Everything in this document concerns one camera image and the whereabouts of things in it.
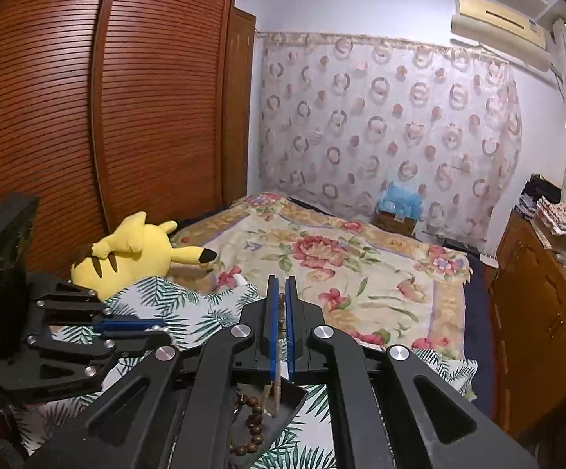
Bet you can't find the brown wooden bead bracelet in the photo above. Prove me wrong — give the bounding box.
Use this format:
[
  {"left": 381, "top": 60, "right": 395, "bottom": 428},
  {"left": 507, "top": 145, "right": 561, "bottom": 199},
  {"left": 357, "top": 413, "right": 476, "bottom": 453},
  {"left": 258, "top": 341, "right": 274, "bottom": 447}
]
[{"left": 228, "top": 389, "right": 267, "bottom": 458}]

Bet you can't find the black open jewelry box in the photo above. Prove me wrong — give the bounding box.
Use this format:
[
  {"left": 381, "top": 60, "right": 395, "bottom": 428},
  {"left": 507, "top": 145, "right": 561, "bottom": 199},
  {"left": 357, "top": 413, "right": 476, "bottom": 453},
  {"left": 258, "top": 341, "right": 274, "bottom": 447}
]
[{"left": 228, "top": 379, "right": 307, "bottom": 468}]

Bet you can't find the yellow Pikachu plush toy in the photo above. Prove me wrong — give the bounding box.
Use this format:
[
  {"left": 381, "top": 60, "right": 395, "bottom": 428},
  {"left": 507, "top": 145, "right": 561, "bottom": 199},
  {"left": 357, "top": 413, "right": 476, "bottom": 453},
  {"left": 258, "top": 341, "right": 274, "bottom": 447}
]
[{"left": 71, "top": 212, "right": 217, "bottom": 301}]

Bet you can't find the floral bed blanket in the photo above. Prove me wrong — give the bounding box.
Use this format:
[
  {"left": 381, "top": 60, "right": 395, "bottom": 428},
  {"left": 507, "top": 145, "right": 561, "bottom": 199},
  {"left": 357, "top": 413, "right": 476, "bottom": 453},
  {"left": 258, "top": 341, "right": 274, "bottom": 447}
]
[{"left": 171, "top": 192, "right": 472, "bottom": 359}]

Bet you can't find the wooden sideboard cabinet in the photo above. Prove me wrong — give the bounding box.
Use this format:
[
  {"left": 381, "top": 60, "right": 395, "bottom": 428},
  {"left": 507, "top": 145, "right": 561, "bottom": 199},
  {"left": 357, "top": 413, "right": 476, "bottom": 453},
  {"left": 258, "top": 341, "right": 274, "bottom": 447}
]
[{"left": 489, "top": 213, "right": 566, "bottom": 442}]

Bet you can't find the small cardboard box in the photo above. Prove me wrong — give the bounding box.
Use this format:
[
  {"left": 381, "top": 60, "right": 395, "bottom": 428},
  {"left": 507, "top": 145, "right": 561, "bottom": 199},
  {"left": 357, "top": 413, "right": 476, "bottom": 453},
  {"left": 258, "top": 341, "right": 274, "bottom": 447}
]
[{"left": 373, "top": 211, "right": 417, "bottom": 237}]

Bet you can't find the blue plush toy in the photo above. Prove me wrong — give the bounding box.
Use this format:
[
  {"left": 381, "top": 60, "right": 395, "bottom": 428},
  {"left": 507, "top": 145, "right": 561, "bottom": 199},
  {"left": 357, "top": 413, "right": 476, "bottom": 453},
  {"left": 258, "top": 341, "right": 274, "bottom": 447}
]
[{"left": 376, "top": 182, "right": 423, "bottom": 220}]

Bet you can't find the brown louvered wardrobe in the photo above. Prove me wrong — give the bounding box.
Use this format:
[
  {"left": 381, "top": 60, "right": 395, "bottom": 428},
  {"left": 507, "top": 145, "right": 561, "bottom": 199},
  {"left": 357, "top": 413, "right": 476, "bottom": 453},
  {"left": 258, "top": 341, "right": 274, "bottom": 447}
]
[{"left": 0, "top": 0, "right": 255, "bottom": 275}]

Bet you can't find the stack of folded fabrics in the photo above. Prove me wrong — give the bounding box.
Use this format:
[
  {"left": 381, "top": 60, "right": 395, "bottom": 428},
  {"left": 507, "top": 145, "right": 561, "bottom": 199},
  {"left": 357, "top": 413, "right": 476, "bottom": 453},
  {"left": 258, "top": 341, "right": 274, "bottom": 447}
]
[{"left": 535, "top": 197, "right": 566, "bottom": 239}]

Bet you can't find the dark folded clothes pile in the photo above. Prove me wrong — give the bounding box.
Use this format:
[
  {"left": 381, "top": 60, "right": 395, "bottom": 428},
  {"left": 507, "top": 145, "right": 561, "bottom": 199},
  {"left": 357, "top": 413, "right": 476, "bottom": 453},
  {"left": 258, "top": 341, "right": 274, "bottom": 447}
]
[{"left": 515, "top": 174, "right": 561, "bottom": 219}]

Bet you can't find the pink circle pattern curtain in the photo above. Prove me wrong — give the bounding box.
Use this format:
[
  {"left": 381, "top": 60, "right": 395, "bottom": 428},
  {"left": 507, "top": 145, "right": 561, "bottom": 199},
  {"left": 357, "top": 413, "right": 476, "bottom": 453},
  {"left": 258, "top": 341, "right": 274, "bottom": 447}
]
[{"left": 259, "top": 32, "right": 523, "bottom": 248}]

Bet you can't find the wall air conditioner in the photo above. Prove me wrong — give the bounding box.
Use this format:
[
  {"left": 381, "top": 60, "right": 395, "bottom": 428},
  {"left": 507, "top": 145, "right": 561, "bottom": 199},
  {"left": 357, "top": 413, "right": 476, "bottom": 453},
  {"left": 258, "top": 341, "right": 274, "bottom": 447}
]
[{"left": 450, "top": 0, "right": 552, "bottom": 72}]

